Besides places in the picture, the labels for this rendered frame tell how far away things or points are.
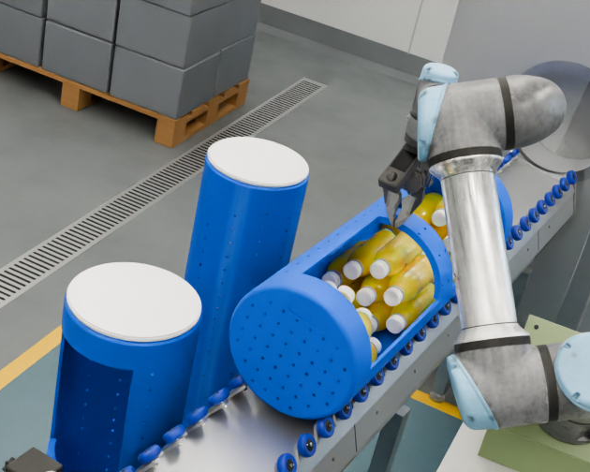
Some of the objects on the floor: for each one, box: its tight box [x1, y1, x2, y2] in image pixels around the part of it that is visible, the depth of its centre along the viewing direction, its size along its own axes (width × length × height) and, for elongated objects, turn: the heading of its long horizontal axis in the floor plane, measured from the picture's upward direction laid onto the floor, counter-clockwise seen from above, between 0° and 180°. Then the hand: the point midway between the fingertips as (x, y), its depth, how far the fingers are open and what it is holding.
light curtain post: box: [554, 181, 590, 332], centre depth 290 cm, size 6×6×170 cm
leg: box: [511, 267, 533, 315], centre depth 368 cm, size 6×6×63 cm
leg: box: [429, 348, 455, 404], centre depth 373 cm, size 6×6×63 cm
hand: (394, 223), depth 230 cm, fingers closed, pressing on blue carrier
